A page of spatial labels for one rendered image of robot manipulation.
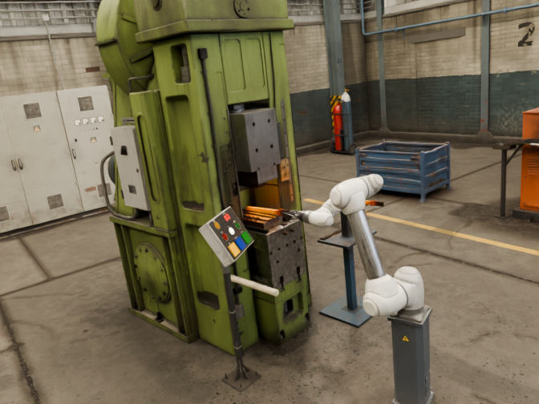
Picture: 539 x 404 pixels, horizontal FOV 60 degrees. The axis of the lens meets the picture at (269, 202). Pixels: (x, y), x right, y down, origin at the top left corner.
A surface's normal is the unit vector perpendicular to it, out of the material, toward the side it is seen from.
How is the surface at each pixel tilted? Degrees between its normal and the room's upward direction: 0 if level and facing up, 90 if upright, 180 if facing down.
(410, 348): 90
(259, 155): 90
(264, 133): 90
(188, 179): 89
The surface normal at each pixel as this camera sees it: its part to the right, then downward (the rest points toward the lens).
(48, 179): 0.62, 0.15
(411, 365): -0.55, 0.29
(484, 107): -0.80, 0.25
